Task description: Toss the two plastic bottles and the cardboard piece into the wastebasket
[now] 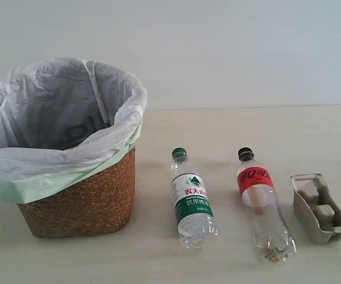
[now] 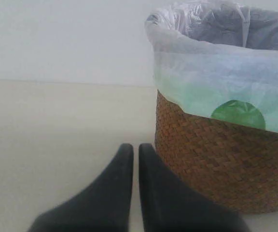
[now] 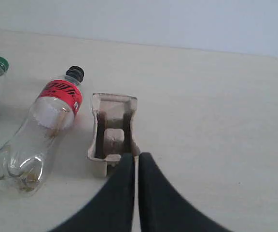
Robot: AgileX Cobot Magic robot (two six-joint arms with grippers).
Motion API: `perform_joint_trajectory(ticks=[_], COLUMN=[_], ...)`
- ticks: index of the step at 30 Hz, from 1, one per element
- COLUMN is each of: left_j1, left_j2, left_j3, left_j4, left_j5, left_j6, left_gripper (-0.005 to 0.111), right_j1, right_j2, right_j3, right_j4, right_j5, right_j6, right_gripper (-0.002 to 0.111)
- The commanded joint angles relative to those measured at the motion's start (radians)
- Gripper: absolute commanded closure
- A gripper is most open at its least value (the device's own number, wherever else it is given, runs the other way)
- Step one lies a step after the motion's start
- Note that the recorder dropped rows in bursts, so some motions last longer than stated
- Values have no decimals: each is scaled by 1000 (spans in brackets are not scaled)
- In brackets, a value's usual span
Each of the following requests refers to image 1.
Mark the green label water bottle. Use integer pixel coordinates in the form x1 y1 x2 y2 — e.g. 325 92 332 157
170 147 218 250

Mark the red label cola bottle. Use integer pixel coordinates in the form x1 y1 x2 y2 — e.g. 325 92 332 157
237 147 297 264

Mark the grey cardboard pulp tray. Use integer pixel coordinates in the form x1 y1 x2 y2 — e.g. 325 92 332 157
290 173 341 245

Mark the brown woven wicker trash basket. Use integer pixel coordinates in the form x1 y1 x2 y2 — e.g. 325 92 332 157
18 149 136 238

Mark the white plastic trash bag liner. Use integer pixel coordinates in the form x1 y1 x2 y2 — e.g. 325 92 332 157
0 58 147 204

